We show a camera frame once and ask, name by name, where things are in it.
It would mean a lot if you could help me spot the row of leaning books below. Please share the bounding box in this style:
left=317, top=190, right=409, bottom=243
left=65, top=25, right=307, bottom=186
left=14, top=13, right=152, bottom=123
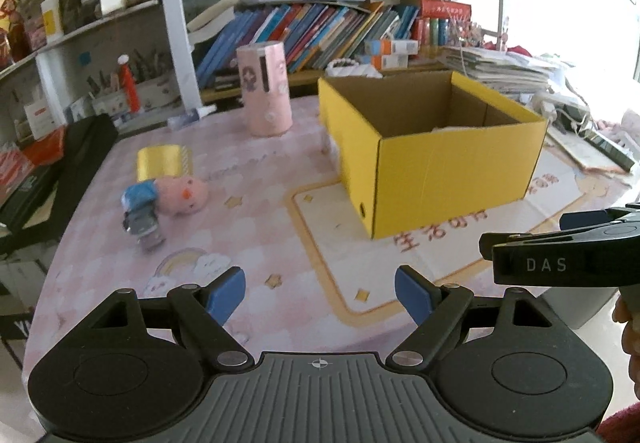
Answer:
left=195, top=0, right=421, bottom=88

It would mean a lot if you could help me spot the white jar yellow label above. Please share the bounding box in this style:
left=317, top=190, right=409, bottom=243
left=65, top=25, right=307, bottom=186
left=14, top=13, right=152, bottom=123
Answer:
left=40, top=0, right=65, bottom=44

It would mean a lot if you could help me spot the person's right hand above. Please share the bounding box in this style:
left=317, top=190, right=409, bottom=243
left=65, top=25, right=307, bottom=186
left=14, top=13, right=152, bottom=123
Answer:
left=612, top=295, right=640, bottom=401

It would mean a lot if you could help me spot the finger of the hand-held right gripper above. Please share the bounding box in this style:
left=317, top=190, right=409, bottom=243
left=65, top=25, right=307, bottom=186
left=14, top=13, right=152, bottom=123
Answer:
left=559, top=205, right=640, bottom=231
left=479, top=220, right=640, bottom=260

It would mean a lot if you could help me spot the stack of paper booklets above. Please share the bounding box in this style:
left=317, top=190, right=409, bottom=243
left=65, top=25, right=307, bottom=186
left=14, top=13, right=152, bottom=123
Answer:
left=437, top=45, right=561, bottom=98

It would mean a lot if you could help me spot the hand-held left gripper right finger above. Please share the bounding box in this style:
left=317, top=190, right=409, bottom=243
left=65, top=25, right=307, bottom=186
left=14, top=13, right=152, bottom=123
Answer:
left=387, top=264, right=556, bottom=371

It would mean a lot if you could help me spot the small white tube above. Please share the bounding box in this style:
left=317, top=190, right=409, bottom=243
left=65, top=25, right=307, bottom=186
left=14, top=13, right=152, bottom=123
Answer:
left=167, top=105, right=218, bottom=131

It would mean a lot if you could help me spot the white pen holder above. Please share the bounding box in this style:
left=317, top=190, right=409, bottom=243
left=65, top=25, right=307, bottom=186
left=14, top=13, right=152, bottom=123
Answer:
left=92, top=73, right=181, bottom=116

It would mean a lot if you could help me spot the red box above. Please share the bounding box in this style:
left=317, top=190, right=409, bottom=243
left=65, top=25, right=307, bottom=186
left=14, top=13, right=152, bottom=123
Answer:
left=417, top=0, right=473, bottom=21

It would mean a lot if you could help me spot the pink fuzzy clothing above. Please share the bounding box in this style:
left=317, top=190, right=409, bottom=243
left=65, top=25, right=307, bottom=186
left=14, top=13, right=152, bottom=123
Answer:
left=597, top=413, right=640, bottom=443

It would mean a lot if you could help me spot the orange and white box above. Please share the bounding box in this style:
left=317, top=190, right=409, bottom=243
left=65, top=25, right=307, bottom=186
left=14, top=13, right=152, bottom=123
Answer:
left=364, top=39, right=419, bottom=56

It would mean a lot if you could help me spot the gold tape roll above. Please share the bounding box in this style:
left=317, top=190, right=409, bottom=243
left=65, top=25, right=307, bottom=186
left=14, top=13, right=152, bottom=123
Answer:
left=136, top=144, right=195, bottom=184

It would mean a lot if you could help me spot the white bookshelf frame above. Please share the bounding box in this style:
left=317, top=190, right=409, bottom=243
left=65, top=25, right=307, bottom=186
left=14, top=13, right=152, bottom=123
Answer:
left=152, top=0, right=506, bottom=108

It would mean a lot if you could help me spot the black long case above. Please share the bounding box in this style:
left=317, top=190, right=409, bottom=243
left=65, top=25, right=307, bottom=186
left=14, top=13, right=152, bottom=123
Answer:
left=0, top=113, right=121, bottom=244

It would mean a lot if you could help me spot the pink printed tablecloth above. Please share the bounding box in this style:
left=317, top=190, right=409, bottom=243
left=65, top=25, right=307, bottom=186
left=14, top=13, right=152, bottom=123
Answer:
left=20, top=95, right=640, bottom=369

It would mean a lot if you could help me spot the white quilted handbag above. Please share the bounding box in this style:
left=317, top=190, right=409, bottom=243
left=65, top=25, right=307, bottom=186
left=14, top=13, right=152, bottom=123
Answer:
left=325, top=58, right=383, bottom=80

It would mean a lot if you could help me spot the yellow cardboard box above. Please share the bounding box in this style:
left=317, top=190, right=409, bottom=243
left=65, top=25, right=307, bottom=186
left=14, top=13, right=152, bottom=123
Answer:
left=317, top=70, right=550, bottom=240

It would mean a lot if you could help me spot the pink plush chick toy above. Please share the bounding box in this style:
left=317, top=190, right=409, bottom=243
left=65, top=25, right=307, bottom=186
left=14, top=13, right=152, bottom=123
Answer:
left=155, top=174, right=210, bottom=215

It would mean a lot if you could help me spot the figure printed gift bag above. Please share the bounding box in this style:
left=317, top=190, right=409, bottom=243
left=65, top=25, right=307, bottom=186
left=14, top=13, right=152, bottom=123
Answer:
left=0, top=0, right=31, bottom=68

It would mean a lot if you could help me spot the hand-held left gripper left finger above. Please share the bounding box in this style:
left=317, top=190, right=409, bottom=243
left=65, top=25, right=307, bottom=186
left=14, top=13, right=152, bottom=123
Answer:
left=87, top=267, right=254, bottom=371

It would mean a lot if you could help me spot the red packet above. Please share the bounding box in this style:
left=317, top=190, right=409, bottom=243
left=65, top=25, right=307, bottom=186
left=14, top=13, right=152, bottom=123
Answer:
left=0, top=125, right=68, bottom=188

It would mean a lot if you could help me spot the white curved side shelf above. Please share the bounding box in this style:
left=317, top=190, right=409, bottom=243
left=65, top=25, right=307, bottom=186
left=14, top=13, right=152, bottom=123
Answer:
left=0, top=0, right=186, bottom=134

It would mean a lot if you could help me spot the colourful figurine set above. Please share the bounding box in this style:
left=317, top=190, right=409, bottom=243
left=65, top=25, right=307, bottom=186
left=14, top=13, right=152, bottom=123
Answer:
left=450, top=18, right=486, bottom=46

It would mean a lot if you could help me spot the pink cylinder with stickers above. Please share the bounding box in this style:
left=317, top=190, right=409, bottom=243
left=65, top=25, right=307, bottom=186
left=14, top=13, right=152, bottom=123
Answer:
left=235, top=40, right=294, bottom=138

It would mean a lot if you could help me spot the dark long box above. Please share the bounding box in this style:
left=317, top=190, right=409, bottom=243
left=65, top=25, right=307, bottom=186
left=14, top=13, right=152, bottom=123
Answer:
left=582, top=129, right=637, bottom=172

